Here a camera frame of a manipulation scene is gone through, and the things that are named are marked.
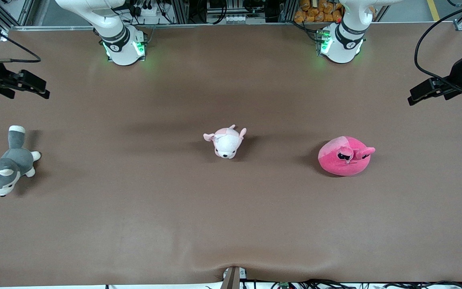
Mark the round hot pink plush toy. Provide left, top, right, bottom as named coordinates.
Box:
left=318, top=136, right=376, bottom=177

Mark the grey white husky plush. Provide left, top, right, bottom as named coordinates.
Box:
left=0, top=125, right=41, bottom=197

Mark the orange snack bags pile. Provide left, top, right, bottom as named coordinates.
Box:
left=294, top=0, right=344, bottom=23

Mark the white power strip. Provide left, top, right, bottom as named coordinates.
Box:
left=137, top=4, right=163, bottom=16

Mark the small pink white plush dog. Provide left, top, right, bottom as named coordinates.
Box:
left=203, top=124, right=247, bottom=159

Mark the brown table cover mat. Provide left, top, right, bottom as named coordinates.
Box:
left=0, top=22, right=462, bottom=287

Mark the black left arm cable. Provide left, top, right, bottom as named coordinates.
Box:
left=414, top=0, right=462, bottom=96

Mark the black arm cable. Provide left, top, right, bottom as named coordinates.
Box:
left=0, top=12, right=41, bottom=63
left=414, top=0, right=462, bottom=96

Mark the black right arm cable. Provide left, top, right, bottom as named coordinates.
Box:
left=0, top=12, right=41, bottom=63

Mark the aluminium table edge rail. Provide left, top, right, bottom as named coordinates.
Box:
left=8, top=22, right=324, bottom=32

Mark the black floor cable bundle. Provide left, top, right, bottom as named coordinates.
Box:
left=271, top=279, right=462, bottom=289

